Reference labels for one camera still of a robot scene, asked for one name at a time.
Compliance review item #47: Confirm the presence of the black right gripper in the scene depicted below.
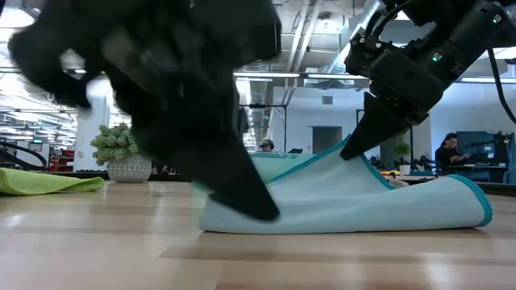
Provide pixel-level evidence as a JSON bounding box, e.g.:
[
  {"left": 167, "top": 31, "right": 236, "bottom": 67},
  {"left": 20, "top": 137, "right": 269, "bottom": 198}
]
[{"left": 339, "top": 38, "right": 469, "bottom": 161}]

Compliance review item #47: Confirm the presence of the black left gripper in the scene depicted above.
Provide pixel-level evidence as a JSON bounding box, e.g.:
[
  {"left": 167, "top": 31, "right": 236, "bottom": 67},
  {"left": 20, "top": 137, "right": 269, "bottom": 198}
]
[{"left": 7, "top": 0, "right": 282, "bottom": 222}]

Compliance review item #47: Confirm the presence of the light blue microfiber towel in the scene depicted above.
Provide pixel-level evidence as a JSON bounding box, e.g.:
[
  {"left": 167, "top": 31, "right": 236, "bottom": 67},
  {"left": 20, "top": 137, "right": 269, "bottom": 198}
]
[{"left": 197, "top": 135, "right": 494, "bottom": 235}]

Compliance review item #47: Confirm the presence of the lime green microfiber towel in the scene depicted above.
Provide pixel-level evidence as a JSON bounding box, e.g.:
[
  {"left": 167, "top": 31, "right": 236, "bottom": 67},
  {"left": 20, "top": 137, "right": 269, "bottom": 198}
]
[{"left": 0, "top": 167, "right": 106, "bottom": 197}]

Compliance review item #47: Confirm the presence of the small background potted plant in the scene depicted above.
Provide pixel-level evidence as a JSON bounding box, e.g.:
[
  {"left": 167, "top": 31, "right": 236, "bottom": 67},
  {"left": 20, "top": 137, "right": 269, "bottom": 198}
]
[{"left": 393, "top": 141, "right": 413, "bottom": 176}]

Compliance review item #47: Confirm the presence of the grey door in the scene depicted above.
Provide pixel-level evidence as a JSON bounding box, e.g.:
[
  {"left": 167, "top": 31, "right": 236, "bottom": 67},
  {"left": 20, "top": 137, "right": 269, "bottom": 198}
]
[{"left": 312, "top": 126, "right": 343, "bottom": 155}]

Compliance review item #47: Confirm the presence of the person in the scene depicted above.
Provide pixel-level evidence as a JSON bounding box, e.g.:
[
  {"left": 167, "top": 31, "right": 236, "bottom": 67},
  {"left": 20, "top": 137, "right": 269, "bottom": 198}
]
[
  {"left": 257, "top": 139, "right": 277, "bottom": 154},
  {"left": 434, "top": 132, "right": 471, "bottom": 171}
]

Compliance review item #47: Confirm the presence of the teal translucent plastic bin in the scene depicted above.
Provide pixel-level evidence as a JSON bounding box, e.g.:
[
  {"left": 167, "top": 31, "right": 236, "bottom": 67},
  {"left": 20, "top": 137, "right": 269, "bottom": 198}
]
[{"left": 248, "top": 151, "right": 324, "bottom": 184}]

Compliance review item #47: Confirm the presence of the artificial plant in white pot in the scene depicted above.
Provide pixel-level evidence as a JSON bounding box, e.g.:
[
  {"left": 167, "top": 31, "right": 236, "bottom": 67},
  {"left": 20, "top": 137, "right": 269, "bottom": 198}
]
[{"left": 90, "top": 122, "right": 154, "bottom": 184}]

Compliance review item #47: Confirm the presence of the black computer monitor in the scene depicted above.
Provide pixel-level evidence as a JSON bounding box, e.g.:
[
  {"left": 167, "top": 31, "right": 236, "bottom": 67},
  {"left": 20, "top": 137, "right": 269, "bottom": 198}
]
[{"left": 456, "top": 130, "right": 497, "bottom": 164}]

